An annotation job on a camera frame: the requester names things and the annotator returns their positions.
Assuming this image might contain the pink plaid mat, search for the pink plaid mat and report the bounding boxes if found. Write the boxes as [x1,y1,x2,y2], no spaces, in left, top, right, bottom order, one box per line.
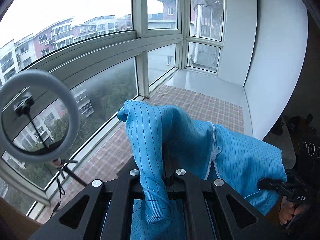
[37,84,245,224]

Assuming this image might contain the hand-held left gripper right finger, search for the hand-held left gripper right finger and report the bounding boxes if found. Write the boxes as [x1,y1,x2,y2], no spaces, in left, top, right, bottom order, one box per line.
[163,155,289,240]

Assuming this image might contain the black tripod cable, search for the black tripod cable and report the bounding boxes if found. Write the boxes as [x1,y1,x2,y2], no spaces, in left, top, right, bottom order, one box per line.
[51,167,66,213]

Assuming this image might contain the person's right hand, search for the person's right hand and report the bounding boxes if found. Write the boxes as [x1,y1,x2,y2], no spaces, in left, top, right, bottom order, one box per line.
[278,195,305,225]

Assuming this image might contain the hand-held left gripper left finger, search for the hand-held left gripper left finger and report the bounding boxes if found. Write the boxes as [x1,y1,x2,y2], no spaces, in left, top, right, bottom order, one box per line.
[29,162,145,240]

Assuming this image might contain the apartment buildings outside window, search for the apartment buildings outside window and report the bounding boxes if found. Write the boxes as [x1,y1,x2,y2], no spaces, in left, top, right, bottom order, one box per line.
[0,0,225,155]

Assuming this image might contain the white ring light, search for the white ring light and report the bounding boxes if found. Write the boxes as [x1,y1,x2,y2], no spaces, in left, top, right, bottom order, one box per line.
[0,70,81,165]

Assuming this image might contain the black tripod stand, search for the black tripod stand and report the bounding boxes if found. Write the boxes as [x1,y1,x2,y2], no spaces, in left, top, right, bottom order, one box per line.
[14,92,88,188]

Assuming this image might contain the white window frame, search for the white window frame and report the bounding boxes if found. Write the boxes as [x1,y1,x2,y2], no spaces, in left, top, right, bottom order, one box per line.
[0,0,225,220]

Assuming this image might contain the blue striped jacket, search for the blue striped jacket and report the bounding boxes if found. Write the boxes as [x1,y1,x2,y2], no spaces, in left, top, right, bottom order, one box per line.
[117,100,287,240]

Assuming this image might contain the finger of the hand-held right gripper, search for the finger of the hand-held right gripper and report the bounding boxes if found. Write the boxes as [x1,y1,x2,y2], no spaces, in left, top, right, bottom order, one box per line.
[257,178,288,193]

